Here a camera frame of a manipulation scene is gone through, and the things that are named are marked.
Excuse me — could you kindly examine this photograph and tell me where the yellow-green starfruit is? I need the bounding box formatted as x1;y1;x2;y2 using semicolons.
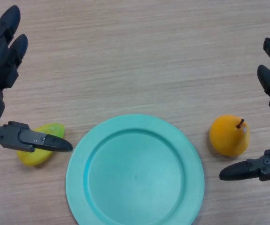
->
16;122;66;167

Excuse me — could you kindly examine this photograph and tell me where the yellow pear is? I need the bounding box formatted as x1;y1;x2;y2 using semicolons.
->
209;114;252;158

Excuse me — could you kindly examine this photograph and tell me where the turquoise round plate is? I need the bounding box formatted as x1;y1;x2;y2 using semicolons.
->
65;114;205;225

